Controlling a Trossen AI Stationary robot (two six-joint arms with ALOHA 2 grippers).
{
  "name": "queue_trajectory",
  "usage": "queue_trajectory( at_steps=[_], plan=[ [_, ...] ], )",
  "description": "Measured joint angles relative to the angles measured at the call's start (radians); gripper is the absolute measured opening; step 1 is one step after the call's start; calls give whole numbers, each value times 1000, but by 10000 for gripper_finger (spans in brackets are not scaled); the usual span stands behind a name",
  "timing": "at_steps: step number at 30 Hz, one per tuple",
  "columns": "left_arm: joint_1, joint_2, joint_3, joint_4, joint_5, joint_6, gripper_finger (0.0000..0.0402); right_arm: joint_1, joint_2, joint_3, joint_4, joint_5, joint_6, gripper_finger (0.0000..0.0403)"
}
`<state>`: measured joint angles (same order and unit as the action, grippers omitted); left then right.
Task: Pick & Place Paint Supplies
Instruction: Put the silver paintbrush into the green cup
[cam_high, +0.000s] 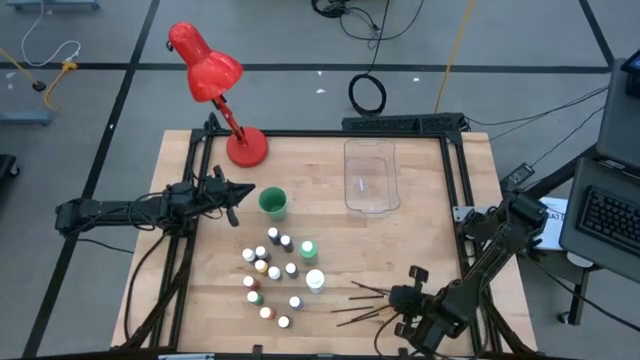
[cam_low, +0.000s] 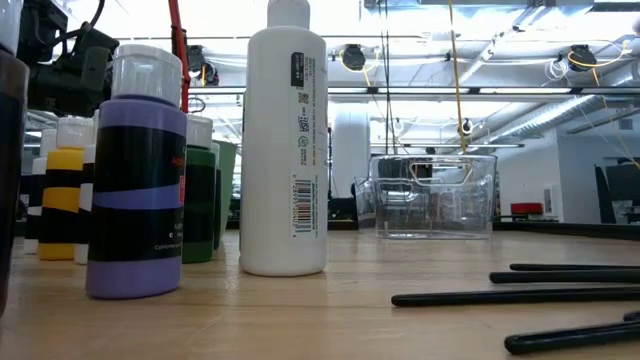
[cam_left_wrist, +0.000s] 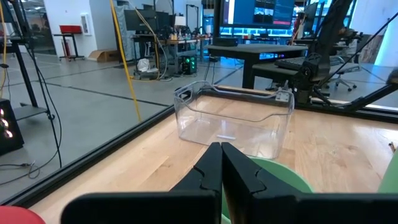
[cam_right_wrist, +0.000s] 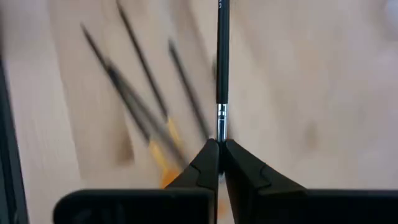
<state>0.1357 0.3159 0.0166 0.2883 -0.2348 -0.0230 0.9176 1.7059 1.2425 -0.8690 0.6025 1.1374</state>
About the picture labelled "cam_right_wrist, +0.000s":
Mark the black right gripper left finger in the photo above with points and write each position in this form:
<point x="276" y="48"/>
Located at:
<point x="186" y="202"/>

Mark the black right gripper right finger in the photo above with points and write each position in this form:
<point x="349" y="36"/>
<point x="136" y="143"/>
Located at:
<point x="280" y="205"/>

